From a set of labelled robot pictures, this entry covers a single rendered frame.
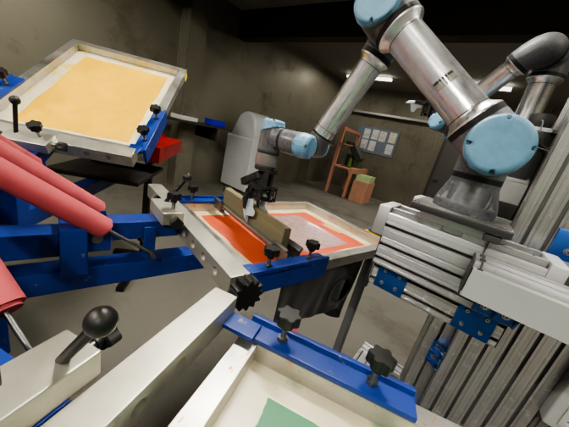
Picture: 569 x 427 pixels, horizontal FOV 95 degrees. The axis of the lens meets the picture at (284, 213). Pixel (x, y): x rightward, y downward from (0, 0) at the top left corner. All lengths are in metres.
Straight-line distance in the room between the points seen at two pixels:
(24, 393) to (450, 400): 1.15
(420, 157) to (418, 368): 7.64
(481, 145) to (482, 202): 0.19
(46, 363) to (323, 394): 0.38
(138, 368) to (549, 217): 0.99
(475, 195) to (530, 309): 0.27
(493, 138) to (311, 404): 0.59
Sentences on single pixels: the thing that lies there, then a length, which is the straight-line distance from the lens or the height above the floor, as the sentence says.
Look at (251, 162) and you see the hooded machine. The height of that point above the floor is 0.67.
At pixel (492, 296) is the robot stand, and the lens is 0.72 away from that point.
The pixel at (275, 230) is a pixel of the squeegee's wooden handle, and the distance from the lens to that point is 0.84.
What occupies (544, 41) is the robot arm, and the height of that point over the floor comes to 1.85.
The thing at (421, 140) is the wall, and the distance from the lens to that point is 8.65.
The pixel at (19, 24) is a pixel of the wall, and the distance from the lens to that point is 4.48.
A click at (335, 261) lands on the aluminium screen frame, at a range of 0.92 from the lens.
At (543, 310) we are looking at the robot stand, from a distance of 0.73.
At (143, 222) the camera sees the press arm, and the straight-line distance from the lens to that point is 0.80.
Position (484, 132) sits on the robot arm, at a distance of 0.66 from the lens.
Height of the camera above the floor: 1.35
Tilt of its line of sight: 17 degrees down
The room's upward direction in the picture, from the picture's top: 14 degrees clockwise
